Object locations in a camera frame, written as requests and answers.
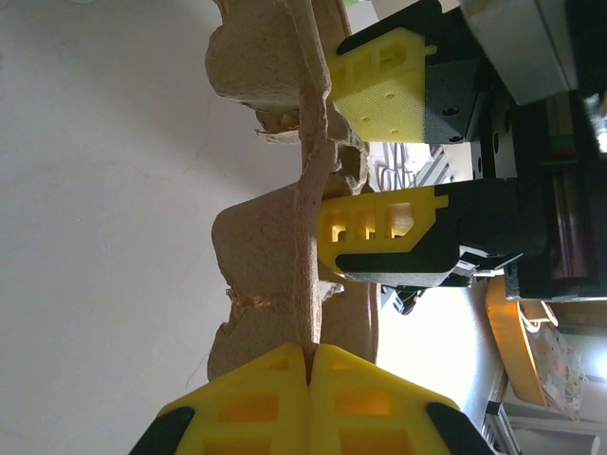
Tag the aluminium side rail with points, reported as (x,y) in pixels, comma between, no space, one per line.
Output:
(498,431)

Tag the cardboard cup carrier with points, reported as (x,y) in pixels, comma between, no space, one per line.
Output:
(265,237)

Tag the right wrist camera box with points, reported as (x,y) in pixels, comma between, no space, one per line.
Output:
(517,47)

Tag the yellow stirrer holder cup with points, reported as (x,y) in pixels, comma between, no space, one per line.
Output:
(502,332)

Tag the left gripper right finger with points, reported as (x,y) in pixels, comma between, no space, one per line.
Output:
(370,412)

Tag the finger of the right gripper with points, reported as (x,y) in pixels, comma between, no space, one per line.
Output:
(403,260)
(384,104)

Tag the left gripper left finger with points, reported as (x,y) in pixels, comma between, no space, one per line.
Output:
(256,412)

